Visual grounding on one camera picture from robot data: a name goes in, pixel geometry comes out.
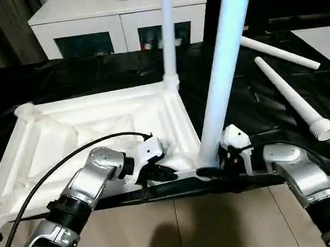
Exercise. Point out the white plastic table leg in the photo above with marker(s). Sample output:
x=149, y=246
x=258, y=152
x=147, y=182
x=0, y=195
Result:
x=289, y=96
x=167, y=31
x=278, y=53
x=222, y=55

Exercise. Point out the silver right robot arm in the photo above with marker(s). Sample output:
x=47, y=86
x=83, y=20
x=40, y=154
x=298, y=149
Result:
x=305, y=176

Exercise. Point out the black mat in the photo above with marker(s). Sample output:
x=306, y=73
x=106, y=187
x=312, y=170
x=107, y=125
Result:
x=264, y=106

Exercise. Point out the white side table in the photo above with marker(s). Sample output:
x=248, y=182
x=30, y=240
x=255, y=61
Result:
x=320, y=44

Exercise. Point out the white cabinet with glass doors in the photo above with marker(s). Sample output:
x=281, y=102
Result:
x=91, y=21

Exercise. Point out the black box with yellow label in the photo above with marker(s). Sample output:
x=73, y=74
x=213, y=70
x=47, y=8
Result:
x=280, y=1

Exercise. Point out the grey curtain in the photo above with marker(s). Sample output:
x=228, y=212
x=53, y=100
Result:
x=5, y=32

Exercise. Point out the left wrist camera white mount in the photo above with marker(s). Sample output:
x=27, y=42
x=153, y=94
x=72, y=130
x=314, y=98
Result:
x=148, y=151

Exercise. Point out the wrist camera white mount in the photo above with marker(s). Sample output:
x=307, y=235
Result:
x=237, y=137
x=148, y=151

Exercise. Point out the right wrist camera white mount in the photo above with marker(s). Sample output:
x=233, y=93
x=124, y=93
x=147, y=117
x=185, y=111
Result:
x=237, y=137

